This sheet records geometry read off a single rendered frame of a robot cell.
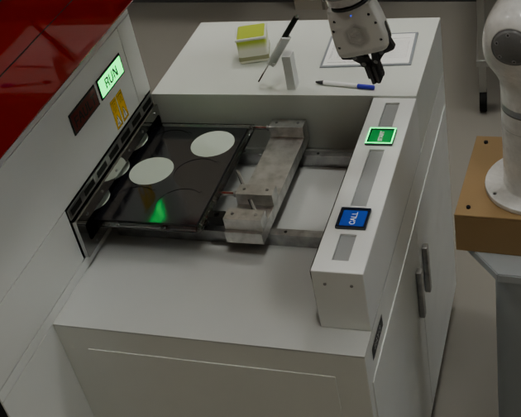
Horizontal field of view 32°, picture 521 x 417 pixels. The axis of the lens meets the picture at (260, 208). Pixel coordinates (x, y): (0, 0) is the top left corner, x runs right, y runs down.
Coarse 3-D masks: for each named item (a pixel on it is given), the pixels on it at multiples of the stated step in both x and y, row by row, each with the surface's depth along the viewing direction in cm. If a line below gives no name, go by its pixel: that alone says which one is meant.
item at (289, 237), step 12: (120, 228) 195; (204, 228) 188; (216, 228) 188; (276, 228) 184; (204, 240) 190; (216, 240) 189; (276, 240) 184; (288, 240) 183; (300, 240) 182; (312, 240) 181
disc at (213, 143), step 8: (200, 136) 207; (208, 136) 207; (216, 136) 206; (224, 136) 206; (232, 136) 205; (192, 144) 205; (200, 144) 205; (208, 144) 204; (216, 144) 203; (224, 144) 203; (232, 144) 202; (200, 152) 202; (208, 152) 201; (216, 152) 201
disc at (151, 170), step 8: (144, 160) 204; (152, 160) 203; (160, 160) 202; (168, 160) 202; (136, 168) 202; (144, 168) 201; (152, 168) 200; (160, 168) 200; (168, 168) 199; (136, 176) 199; (144, 176) 198; (152, 176) 198; (160, 176) 197; (144, 184) 196
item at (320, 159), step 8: (248, 152) 208; (256, 152) 207; (304, 152) 204; (312, 152) 203; (320, 152) 202; (328, 152) 202; (336, 152) 201; (344, 152) 201; (352, 152) 200; (240, 160) 209; (248, 160) 208; (256, 160) 208; (304, 160) 203; (312, 160) 203; (320, 160) 202; (328, 160) 201; (336, 160) 201; (344, 160) 200
